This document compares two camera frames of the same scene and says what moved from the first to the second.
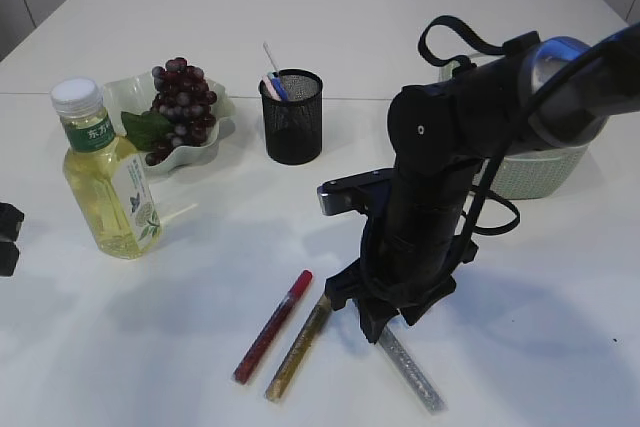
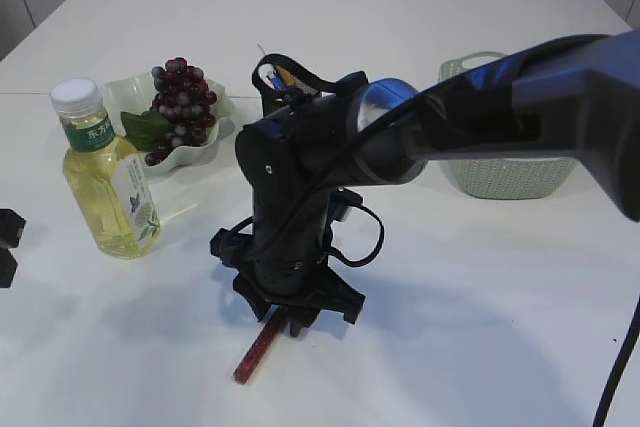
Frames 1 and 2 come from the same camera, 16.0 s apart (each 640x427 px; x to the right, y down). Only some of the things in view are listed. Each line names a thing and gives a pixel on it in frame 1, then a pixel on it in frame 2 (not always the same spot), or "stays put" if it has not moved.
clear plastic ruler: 270,57 to 260,52
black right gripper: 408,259 to 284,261
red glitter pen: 273,327 stays put
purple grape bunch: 182,112 stays put
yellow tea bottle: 109,175 stays put
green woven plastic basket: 527,175 stays put
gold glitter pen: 300,350 to 288,78
